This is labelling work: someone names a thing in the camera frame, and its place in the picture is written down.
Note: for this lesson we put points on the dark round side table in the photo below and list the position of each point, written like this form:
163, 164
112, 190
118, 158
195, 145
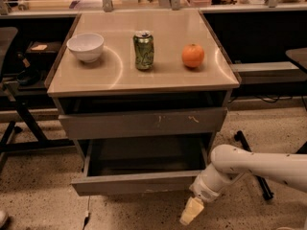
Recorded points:
298, 57

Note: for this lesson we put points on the white ceramic bowl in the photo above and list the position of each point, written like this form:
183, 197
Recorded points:
86, 47

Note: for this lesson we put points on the white shoe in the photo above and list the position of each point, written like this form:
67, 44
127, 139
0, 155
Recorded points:
3, 218

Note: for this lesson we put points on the grey drawer cabinet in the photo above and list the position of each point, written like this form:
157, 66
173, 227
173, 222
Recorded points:
161, 72

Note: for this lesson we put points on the orange fruit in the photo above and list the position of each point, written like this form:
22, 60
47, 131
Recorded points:
192, 55

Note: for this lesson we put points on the grey drawer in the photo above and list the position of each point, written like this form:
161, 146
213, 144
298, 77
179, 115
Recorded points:
142, 123
140, 165

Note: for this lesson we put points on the black chair with base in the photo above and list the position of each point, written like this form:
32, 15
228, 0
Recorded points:
7, 36

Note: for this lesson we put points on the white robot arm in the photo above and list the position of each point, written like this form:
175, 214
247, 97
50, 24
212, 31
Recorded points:
228, 164

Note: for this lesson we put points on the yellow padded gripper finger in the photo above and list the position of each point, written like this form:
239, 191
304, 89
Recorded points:
193, 208

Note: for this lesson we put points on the green soda can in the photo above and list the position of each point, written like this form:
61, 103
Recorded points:
143, 42

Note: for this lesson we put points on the grey top drawer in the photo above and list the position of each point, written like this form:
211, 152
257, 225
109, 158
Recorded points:
142, 123

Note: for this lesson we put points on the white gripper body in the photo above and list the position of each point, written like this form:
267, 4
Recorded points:
206, 191

